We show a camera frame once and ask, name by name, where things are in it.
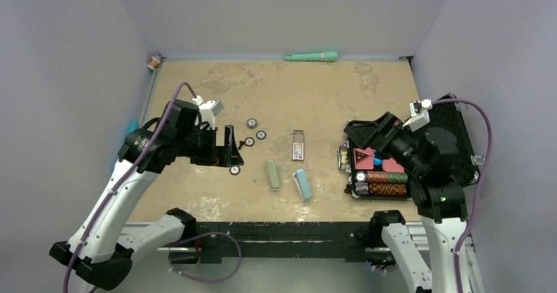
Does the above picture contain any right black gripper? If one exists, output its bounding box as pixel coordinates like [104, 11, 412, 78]
[344, 110, 428, 175]

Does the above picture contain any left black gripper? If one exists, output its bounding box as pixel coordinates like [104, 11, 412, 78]
[175, 124, 243, 167]

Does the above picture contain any green stapler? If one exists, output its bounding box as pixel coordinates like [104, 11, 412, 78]
[266, 159, 280, 191]

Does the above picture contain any blue stapler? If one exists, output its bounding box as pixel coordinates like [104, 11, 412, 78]
[292, 168, 312, 201]

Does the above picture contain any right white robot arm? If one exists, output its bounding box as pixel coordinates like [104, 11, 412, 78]
[344, 112, 470, 292]

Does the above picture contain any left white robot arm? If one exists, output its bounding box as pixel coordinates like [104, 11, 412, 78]
[49, 97, 244, 291]

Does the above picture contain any orange poker chip lower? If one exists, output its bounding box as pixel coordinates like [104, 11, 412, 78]
[229, 166, 241, 175]

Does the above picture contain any orange poker chip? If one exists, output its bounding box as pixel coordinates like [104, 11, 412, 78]
[244, 137, 255, 147]
[229, 166, 241, 175]

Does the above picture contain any orange poker chip upper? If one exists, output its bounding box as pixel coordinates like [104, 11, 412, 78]
[244, 137, 255, 147]

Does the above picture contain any blue green poker chip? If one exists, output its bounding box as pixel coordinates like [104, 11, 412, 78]
[256, 130, 267, 140]

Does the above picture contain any blue toy microphone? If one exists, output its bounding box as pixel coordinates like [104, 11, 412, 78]
[126, 120, 138, 135]

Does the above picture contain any mint green toy microphone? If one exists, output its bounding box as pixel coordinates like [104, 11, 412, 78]
[283, 51, 338, 62]

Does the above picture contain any small orange toy bottle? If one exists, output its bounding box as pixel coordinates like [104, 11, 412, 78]
[147, 53, 165, 71]

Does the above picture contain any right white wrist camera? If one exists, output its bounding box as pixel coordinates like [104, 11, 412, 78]
[403, 99, 433, 132]

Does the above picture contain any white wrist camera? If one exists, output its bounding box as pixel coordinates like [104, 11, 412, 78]
[403, 99, 433, 132]
[192, 95, 224, 129]

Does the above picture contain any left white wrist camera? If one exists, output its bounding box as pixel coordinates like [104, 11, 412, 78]
[192, 95, 224, 129]

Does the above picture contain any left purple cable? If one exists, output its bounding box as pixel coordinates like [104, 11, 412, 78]
[62, 81, 201, 293]

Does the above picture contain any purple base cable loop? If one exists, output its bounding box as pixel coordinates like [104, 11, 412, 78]
[168, 231, 242, 284]

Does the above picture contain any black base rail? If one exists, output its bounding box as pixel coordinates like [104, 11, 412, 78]
[154, 221, 412, 263]

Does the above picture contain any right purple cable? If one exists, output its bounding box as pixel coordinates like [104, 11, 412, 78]
[430, 98, 494, 293]

